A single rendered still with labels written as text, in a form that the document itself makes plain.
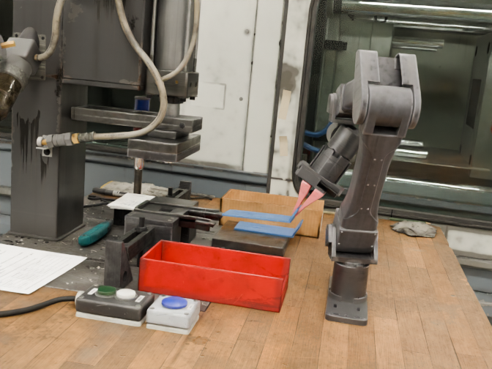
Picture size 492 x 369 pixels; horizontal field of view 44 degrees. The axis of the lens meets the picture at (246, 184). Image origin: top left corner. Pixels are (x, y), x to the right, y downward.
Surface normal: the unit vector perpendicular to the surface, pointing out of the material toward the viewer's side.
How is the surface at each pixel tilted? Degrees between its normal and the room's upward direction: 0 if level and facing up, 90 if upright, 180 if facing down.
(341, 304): 0
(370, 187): 115
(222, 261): 90
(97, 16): 90
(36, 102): 90
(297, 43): 90
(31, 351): 0
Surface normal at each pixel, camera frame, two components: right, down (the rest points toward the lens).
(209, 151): -0.24, 0.18
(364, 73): 0.07, -0.52
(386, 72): 0.04, -0.09
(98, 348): 0.09, -0.98
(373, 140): -0.02, 0.59
